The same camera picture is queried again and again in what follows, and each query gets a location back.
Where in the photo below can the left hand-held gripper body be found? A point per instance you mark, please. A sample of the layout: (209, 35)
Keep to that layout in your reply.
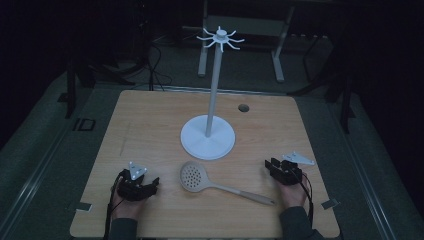
(133, 188)

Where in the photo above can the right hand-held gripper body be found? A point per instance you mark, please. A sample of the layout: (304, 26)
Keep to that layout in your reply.
(289, 173)

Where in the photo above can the person's left hand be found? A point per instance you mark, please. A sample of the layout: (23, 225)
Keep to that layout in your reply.
(126, 208)

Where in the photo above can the person's right hand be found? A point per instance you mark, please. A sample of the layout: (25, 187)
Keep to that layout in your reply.
(294, 196)

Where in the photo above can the beige slotted skimmer spoon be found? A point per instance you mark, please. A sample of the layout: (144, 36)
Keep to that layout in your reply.
(195, 176)

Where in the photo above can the grey tape strip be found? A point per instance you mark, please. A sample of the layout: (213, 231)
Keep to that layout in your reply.
(330, 203)

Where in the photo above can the white utensil rack stand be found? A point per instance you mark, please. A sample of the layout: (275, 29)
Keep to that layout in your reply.
(208, 140)

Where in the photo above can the black metal stand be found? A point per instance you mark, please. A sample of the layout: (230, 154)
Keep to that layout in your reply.
(346, 106)
(70, 96)

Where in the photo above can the white metal desk frame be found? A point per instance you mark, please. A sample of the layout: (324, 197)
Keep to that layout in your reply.
(278, 63)

